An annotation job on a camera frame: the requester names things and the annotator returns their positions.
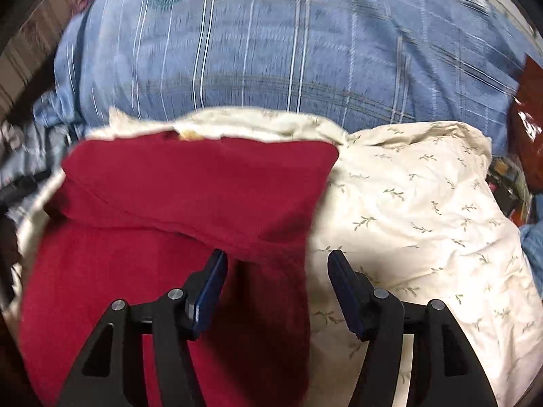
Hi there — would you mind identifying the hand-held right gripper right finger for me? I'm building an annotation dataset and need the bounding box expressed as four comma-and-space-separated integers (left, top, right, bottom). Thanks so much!
327, 249, 499, 407

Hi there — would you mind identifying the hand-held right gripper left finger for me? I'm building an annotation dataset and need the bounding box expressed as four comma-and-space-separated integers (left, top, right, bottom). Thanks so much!
57, 249, 228, 407

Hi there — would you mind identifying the red knit garment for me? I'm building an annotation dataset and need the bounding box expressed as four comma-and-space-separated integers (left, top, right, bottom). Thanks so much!
19, 129, 340, 407

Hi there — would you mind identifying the cream leaf-print blanket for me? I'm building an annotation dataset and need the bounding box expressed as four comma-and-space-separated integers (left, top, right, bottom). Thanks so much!
8, 108, 543, 407

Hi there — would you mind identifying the light blue cloth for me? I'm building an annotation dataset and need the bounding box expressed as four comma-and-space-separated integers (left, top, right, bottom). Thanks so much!
520, 225, 543, 259

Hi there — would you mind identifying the colourful patterned cloth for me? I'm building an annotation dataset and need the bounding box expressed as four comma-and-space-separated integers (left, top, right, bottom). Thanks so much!
488, 157, 535, 221

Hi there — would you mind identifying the grey star-print garment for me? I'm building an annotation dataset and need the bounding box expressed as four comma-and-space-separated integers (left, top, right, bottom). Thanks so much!
0, 114, 86, 221

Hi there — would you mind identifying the blue plaid pillow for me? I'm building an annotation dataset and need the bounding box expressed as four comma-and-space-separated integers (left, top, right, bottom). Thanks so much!
34, 0, 539, 145

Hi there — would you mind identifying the red plastic bag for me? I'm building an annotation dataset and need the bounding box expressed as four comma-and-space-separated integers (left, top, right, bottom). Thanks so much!
507, 53, 543, 157

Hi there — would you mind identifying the striped beige cushion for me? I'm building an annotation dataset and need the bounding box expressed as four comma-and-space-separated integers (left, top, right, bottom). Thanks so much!
0, 0, 86, 115

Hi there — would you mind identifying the beige patterned bed sheet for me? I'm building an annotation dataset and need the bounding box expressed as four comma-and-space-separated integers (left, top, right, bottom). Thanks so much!
458, 0, 539, 37

